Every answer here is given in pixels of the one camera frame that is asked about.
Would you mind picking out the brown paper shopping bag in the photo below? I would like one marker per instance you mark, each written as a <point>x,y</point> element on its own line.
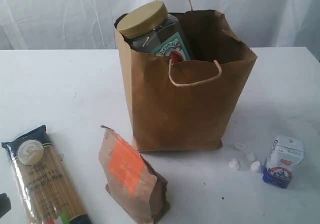
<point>186,105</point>

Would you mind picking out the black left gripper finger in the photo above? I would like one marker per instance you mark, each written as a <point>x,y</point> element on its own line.
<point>5,203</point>

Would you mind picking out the white backdrop curtain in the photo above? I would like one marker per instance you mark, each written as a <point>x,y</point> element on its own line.
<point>88,24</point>

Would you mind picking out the clear nut jar gold lid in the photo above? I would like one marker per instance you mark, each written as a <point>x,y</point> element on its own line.
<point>151,29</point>

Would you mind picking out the kraft pouch orange label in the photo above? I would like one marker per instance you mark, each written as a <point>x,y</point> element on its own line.
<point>131,180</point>

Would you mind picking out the spaghetti packet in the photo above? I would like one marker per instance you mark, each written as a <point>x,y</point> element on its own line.
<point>46,190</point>

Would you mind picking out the white printed snack pouch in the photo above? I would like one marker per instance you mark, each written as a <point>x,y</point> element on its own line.
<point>285,155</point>

